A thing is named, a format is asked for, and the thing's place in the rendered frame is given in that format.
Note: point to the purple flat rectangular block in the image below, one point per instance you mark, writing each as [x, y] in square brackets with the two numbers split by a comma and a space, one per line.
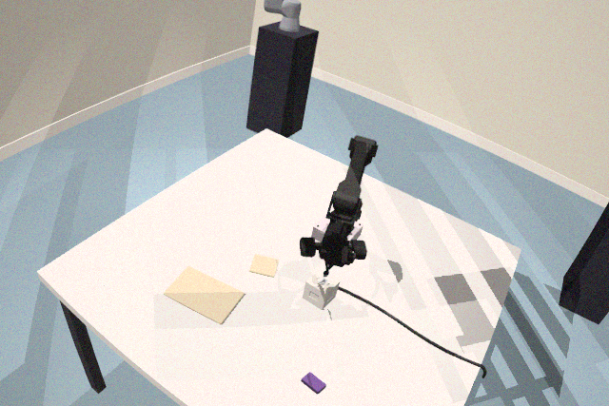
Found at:
[313, 382]

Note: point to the cream flat square slab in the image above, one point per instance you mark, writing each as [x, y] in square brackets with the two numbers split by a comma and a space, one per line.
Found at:
[205, 295]

